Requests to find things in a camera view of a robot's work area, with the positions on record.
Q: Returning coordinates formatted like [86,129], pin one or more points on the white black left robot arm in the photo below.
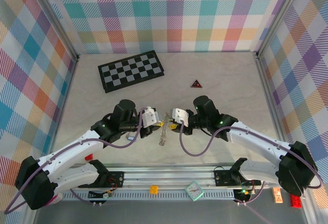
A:
[77,144]

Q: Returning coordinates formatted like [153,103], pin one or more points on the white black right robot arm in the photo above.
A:
[256,137]

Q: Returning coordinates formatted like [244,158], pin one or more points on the blue key tag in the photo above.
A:
[130,138]

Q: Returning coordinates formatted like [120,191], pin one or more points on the red black triangle piece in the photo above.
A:
[196,84]

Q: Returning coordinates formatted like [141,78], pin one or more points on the black grey chessboard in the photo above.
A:
[130,71]

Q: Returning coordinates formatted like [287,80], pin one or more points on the small red object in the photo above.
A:
[89,157]

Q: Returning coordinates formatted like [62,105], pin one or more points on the yellow toy brick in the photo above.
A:
[154,190]

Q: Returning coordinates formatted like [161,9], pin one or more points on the teal square clock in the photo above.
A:
[194,190]

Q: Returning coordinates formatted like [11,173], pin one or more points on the pink dome cup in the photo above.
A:
[55,199]

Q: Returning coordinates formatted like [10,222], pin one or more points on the red toy brick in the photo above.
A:
[296,202]

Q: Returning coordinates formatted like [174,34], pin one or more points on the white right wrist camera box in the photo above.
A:
[179,115]

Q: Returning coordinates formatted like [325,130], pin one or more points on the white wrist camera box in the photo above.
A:
[179,115]
[150,116]

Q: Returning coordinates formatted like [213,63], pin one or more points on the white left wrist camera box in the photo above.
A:
[150,116]

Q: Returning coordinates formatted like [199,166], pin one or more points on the aluminium mounting rail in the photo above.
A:
[166,178]

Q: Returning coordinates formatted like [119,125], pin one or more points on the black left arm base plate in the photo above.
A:
[115,178]

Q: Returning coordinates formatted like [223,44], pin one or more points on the aluminium table side rail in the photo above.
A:
[65,101]
[273,106]

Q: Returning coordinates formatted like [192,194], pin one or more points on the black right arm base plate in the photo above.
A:
[223,178]

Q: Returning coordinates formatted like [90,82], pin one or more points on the aluminium frame post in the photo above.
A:
[53,19]
[282,16]

